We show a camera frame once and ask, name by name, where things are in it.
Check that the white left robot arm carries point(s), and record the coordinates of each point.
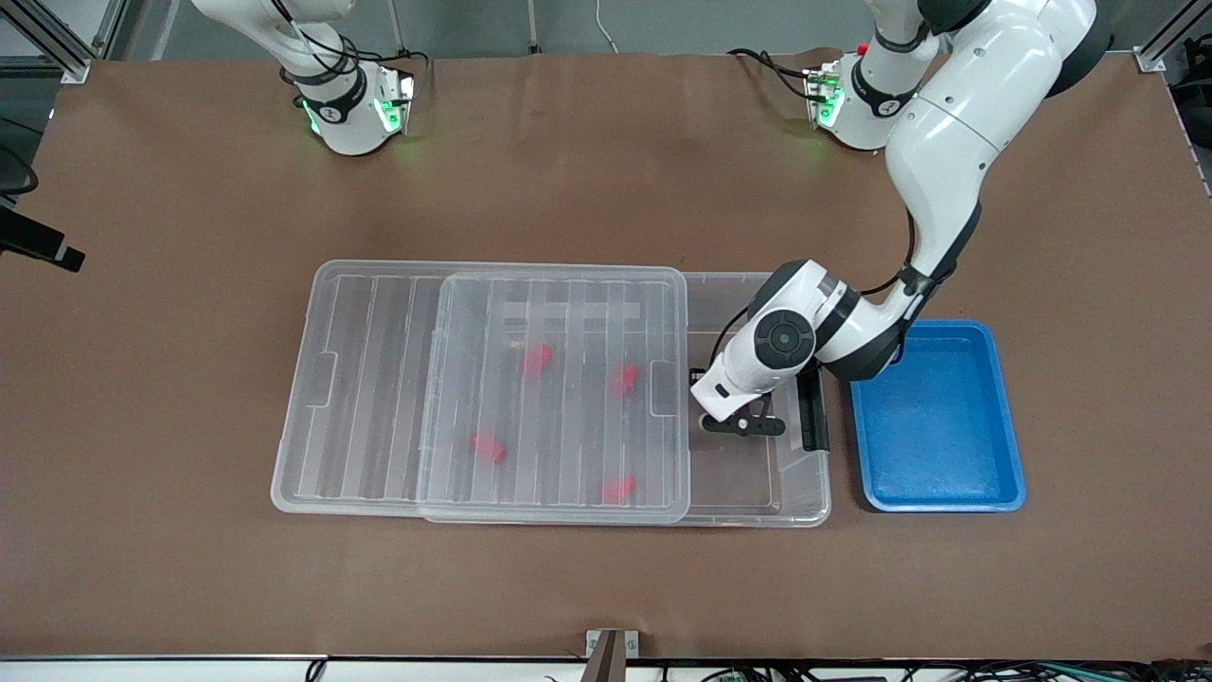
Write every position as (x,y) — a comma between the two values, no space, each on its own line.
(956,142)

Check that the metal table edge bracket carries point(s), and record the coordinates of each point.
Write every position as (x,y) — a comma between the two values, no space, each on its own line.
(611,649)

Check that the clear ribbed plastic lid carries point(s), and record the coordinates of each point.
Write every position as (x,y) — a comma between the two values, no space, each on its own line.
(379,379)

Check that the red block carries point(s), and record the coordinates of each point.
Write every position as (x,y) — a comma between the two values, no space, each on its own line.
(624,379)
(618,489)
(537,357)
(488,447)

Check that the clear plastic storage box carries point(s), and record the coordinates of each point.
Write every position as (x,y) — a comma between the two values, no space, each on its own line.
(748,483)

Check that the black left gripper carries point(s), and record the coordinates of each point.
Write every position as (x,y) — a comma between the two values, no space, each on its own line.
(694,376)

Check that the aluminium frame profile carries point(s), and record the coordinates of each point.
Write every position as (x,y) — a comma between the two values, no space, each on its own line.
(57,43)
(1160,52)

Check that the white table edge rail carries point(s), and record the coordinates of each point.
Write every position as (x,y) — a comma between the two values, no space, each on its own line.
(189,671)

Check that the blue plastic tray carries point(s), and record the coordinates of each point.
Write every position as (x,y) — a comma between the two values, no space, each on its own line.
(933,455)

